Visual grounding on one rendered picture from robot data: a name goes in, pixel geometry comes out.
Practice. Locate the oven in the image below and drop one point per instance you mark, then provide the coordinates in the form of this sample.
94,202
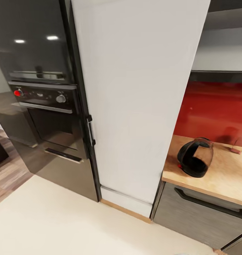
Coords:
54,113

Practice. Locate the countertop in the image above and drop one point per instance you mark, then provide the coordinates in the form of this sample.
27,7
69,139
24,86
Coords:
223,179

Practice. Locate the electric kettle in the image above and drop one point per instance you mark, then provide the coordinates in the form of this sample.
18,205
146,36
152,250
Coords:
196,157

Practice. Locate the fridge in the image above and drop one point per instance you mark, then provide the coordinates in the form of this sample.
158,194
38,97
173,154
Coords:
136,58

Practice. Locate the dishwasher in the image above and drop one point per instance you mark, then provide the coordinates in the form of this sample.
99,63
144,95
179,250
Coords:
207,219

